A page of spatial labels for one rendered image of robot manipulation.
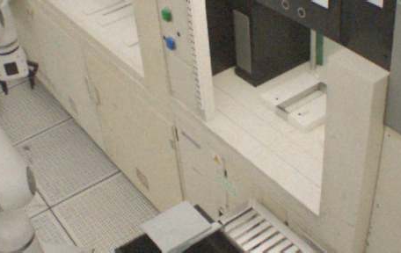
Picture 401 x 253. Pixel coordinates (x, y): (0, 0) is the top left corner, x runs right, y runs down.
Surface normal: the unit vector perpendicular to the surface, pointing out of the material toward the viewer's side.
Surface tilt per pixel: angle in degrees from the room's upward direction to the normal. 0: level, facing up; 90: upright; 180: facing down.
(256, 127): 0
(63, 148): 0
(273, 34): 90
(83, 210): 0
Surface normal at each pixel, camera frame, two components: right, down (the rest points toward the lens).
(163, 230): -0.08, -0.77
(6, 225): 0.36, -0.58
